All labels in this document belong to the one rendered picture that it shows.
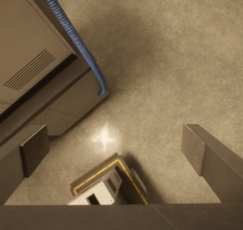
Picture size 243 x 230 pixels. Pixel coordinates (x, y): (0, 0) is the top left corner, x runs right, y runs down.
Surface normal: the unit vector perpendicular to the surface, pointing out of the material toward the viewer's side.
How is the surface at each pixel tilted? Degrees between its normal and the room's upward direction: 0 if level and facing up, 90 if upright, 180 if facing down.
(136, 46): 0
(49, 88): 0
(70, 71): 0
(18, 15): 90
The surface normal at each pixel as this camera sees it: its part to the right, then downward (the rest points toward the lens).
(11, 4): 0.64, 0.74
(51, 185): -0.11, -0.15
